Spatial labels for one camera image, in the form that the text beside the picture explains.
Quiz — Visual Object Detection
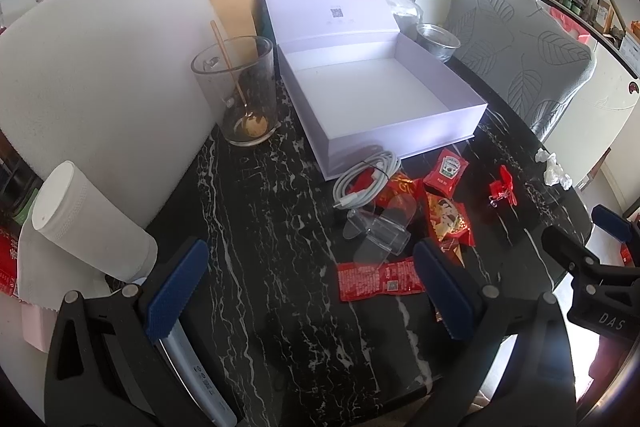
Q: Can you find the red bow hair clip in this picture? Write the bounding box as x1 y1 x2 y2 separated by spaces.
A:
489 165 518 207

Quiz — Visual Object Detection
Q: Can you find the red cartoon snack packet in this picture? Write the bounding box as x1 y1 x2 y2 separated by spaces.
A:
425 193 475 251

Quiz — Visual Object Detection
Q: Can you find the heinz ketchup packet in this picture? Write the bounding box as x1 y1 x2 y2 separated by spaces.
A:
423 148 469 197

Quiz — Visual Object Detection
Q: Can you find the long red sauce packet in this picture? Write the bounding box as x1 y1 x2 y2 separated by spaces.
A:
337 258 425 303

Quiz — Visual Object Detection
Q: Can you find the red gold candy packet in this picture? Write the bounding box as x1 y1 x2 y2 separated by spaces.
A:
374 171 424 209

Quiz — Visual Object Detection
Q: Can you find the white usb cable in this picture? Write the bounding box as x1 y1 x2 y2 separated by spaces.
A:
332 149 403 212

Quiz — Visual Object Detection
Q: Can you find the crumpled white tissue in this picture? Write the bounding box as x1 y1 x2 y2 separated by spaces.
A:
535 148 573 191

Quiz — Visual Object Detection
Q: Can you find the pink cloth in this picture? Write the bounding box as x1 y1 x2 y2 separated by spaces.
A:
21 303 58 353

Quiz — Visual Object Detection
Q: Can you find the paper towel roll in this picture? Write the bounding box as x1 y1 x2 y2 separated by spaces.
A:
17 161 157 310

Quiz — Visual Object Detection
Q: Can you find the grey leaf pattern chair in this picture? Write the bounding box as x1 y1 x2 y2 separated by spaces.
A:
445 0 597 141

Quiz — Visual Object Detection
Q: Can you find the steel bowl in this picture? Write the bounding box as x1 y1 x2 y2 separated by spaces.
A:
416 23 461 63

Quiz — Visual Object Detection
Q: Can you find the wooden spoon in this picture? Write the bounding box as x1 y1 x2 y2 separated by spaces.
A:
210 20 266 138

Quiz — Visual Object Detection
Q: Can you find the lavender gift box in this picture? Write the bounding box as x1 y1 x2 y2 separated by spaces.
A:
265 0 487 180

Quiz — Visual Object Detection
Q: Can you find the white foam board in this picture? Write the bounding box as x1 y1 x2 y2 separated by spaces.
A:
1 0 215 227

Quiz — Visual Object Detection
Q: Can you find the white plastic bag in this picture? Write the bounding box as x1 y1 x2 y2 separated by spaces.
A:
385 0 423 40

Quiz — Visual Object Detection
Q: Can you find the glass cup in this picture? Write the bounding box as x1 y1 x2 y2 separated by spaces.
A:
191 36 279 147

